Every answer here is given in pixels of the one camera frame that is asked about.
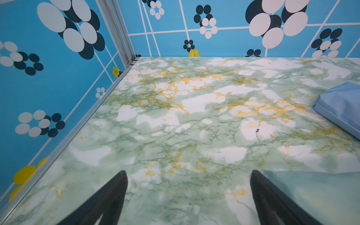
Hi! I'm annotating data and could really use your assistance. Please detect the mint green umbrella sleeve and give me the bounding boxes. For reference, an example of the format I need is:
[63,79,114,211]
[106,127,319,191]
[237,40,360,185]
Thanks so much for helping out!
[263,171,360,225]

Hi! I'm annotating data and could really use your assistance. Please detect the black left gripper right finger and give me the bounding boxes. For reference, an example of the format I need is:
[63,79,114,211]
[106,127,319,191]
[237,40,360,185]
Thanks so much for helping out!
[250,170,320,225]

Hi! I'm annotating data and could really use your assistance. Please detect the blue sleeved umbrella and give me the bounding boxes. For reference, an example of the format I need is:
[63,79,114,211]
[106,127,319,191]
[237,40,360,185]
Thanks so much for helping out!
[313,82,360,139]

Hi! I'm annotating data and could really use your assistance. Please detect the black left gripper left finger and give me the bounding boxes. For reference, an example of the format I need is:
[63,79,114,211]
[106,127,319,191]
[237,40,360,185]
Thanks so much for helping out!
[59,171,128,225]

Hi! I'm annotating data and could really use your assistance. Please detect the aluminium corner post left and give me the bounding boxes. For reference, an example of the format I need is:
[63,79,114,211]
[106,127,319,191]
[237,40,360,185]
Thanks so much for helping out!
[96,0,137,68]

